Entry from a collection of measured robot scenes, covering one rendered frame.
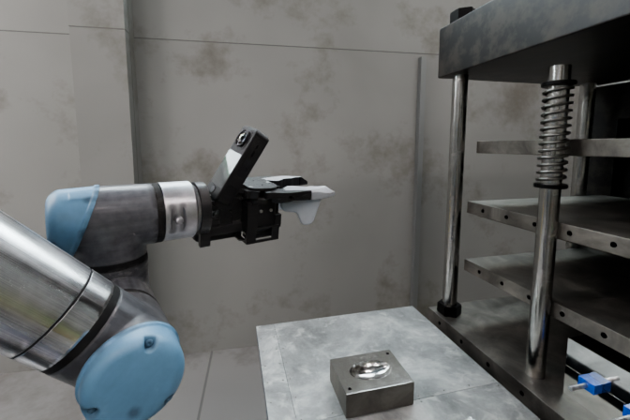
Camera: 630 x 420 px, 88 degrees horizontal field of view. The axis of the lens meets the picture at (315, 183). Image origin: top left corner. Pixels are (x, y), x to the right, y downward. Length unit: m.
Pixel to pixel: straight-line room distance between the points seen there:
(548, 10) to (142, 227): 1.12
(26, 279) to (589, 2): 1.15
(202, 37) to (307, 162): 1.10
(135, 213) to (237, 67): 2.09
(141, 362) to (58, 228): 0.17
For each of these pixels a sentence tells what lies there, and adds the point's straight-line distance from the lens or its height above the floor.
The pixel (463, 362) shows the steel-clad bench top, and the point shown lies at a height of 0.80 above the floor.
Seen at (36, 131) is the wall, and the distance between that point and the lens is 2.75.
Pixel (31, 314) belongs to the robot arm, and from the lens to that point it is 0.31.
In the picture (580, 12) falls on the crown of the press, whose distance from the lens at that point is 1.14.
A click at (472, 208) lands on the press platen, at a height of 1.26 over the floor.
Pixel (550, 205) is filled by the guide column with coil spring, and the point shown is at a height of 1.34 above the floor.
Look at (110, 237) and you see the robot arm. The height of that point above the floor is 1.42.
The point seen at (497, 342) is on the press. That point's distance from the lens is 1.53.
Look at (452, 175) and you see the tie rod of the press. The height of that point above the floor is 1.40.
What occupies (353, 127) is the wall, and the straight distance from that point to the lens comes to 2.50.
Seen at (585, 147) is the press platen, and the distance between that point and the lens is 1.22.
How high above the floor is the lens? 1.52
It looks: 7 degrees down
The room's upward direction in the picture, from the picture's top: straight up
